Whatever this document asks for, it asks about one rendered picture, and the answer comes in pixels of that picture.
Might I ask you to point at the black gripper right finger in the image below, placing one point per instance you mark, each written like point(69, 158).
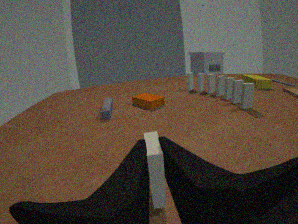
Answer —
point(207, 194)

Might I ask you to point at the yellow rectangular block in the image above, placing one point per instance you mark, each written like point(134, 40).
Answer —
point(258, 81)

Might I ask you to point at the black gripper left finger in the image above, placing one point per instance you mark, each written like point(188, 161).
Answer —
point(122, 199)

